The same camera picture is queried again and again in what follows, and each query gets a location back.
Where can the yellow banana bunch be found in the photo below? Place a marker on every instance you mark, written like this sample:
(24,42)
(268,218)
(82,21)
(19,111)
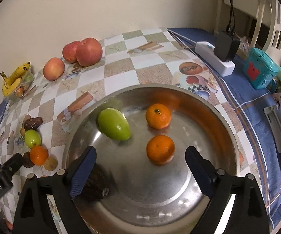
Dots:
(15,78)

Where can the tangerine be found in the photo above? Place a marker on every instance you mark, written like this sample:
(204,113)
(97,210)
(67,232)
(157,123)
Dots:
(38,155)
(160,150)
(158,115)
(20,92)

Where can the white wooden chair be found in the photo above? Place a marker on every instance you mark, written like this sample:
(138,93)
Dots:
(261,7)

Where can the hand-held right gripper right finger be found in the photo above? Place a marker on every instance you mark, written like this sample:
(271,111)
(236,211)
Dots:
(200,175)

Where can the large green jujube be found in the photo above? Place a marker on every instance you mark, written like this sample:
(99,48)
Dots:
(113,124)

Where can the black power adapter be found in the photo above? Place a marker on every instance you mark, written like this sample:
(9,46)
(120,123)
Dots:
(225,47)

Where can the large red apple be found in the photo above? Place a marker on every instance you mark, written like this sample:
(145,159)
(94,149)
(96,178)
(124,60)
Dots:
(89,51)

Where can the blue tablecloth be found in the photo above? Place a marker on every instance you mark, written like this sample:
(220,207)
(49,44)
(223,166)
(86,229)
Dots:
(252,97)

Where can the dark dried date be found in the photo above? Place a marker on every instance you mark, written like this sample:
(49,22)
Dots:
(27,160)
(97,187)

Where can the brown dried date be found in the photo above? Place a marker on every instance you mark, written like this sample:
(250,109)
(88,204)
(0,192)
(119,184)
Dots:
(33,123)

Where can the white power strip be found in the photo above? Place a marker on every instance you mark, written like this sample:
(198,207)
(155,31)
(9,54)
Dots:
(216,58)

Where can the teal toy box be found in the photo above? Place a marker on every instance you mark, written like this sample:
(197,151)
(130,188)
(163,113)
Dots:
(259,68)

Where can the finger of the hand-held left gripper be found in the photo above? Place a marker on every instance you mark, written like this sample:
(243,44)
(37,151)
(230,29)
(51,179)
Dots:
(15,163)

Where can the clear plastic container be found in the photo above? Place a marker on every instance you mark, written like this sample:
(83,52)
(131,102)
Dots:
(28,81)

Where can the white phone stand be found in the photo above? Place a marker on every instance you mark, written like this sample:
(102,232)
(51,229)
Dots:
(274,129)

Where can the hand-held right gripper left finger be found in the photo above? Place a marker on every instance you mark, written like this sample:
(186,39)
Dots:
(82,175)

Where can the pale peach-coloured apple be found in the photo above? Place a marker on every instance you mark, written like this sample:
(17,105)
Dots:
(53,69)

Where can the round steel plate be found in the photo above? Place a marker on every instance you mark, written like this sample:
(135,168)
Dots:
(155,190)

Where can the tan longan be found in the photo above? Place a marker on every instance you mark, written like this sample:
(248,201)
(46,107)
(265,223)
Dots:
(50,163)

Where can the checkered printed tablecloth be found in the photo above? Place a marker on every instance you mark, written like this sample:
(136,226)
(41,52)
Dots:
(121,65)

